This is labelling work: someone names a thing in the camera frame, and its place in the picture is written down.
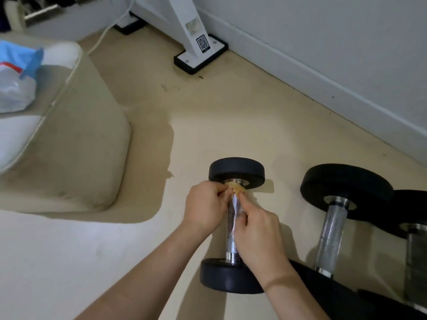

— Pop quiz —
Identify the person's right hand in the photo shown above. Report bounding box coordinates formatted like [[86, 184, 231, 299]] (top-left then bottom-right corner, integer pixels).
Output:
[[232, 193, 295, 291]]

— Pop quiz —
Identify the person's left hand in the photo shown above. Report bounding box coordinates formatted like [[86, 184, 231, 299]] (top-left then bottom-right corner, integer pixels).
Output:
[[181, 180, 234, 236]]

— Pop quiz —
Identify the small yellow cloth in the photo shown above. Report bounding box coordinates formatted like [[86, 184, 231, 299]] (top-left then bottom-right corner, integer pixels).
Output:
[[225, 183, 248, 198]]

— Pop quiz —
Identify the person's left forearm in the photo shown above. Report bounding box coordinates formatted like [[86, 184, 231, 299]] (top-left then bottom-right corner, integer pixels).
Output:
[[75, 224, 214, 320]]

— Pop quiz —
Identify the person's right forearm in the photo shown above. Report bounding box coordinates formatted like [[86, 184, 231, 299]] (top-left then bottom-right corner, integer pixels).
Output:
[[264, 268, 331, 320]]

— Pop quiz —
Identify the small black chrome dumbbell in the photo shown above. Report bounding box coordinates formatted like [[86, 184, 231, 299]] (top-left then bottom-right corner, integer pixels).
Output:
[[199, 157, 266, 294]]

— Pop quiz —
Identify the medium black chrome dumbbell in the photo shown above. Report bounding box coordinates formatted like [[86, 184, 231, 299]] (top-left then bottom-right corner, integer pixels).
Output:
[[290, 163, 395, 320]]

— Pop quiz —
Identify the beige cushioned bench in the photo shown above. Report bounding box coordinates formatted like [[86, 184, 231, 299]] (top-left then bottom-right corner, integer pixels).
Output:
[[0, 31, 133, 212]]

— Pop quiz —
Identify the large black chrome dumbbell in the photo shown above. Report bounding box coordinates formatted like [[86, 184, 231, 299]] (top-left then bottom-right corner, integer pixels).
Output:
[[358, 189, 427, 320]]

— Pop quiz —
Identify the blue and white plastic bag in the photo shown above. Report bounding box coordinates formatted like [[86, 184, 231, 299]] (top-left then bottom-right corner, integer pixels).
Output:
[[0, 40, 44, 114]]

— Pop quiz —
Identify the white machine frame leg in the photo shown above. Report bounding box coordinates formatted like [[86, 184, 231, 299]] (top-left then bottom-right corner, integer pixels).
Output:
[[110, 0, 229, 76]]

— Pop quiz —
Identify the white cable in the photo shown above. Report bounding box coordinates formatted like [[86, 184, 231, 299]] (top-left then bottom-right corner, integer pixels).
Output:
[[87, 0, 136, 56]]

